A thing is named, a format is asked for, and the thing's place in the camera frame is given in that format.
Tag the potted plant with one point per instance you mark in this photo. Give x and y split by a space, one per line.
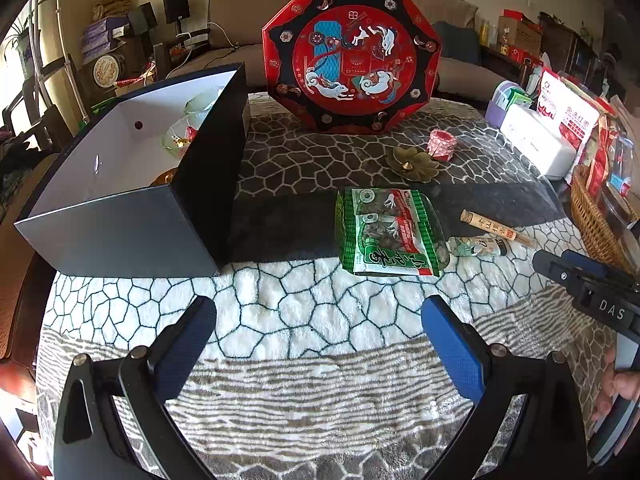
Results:
22 30

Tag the blue cushion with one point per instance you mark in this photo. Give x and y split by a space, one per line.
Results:
456 42

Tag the orange round dish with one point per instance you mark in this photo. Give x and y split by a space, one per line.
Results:
165 177

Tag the green snack packet bundle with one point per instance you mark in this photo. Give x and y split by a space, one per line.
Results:
390 240

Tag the white plastic case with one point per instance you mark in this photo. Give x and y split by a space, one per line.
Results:
540 140

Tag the yellow bottle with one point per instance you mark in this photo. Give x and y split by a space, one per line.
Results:
485 32

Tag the brass lotus incense holder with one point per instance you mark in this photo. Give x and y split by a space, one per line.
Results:
412 162

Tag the clear glass bowl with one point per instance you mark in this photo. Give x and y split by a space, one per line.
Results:
175 132

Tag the purple storage box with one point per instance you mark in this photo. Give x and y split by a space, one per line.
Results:
500 102

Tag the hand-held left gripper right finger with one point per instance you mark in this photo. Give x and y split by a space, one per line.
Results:
455 355

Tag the clear jar blue label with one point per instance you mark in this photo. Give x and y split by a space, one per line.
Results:
625 165

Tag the red octagonal gift box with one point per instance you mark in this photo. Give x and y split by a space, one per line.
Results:
352 55

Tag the stack of purple boxes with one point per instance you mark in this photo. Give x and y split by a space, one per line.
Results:
102 37

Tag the pink mosaic candle holder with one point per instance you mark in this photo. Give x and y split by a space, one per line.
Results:
441 144

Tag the green glass bowl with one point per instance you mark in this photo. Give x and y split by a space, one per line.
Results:
202 102

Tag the straw woven bundle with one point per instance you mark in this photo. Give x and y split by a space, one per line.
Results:
111 6

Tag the round cookie tin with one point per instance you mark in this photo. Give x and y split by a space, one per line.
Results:
110 71

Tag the dark wooden cabinet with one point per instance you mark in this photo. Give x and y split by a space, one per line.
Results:
570 55

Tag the red white package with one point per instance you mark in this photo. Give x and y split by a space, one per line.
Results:
565 105

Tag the wicker basket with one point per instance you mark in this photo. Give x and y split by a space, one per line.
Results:
592 220

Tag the red striped package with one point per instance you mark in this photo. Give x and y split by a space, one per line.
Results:
600 150

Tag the dark blue box white interior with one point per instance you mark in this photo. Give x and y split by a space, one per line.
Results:
125 230

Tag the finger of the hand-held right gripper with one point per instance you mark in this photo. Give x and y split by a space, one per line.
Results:
587 260
555 266

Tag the person's right hand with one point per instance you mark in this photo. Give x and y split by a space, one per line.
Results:
625 385

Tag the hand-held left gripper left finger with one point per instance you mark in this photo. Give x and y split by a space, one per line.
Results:
182 355

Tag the brown seat chair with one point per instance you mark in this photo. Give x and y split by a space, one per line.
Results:
25 260

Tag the black speaker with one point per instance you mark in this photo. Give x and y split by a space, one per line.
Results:
142 19
176 7

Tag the beige sofa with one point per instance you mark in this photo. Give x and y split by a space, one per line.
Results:
235 15

